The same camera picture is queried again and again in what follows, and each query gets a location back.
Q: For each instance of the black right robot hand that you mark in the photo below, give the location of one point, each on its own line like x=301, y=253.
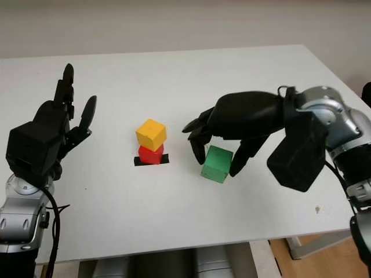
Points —
x=246, y=116

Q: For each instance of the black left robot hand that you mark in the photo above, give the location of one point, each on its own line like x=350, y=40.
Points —
x=53, y=118

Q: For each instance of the green cube block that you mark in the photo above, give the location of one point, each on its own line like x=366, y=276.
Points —
x=217, y=162

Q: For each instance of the yellow cube block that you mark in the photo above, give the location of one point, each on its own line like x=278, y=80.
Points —
x=150, y=133

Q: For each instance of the red cube block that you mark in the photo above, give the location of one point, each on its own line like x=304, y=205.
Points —
x=149, y=156

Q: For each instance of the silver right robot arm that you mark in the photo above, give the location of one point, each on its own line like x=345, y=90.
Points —
x=345, y=130

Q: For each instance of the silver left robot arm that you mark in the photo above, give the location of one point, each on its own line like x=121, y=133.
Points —
x=20, y=211

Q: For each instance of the black tape strip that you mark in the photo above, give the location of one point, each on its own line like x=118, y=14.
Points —
x=137, y=162

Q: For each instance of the black chair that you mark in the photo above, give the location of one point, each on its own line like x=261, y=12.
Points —
x=367, y=94

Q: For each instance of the grey table support panel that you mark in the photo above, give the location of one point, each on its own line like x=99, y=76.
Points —
x=265, y=260

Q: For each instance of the grey right robot leg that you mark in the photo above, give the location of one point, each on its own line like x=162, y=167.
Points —
x=211, y=263

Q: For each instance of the grey robot leg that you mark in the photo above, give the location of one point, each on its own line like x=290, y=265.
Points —
x=111, y=269
x=211, y=263

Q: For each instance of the grey left robot leg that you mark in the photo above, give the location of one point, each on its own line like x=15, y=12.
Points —
x=111, y=269

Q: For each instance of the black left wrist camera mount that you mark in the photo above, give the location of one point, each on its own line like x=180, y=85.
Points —
x=32, y=150

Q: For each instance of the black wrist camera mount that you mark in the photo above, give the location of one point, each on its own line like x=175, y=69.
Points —
x=298, y=156
x=32, y=150

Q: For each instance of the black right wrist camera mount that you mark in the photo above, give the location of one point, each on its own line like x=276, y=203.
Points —
x=298, y=156

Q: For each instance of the white table leg frame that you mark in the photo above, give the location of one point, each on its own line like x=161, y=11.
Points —
x=295, y=249

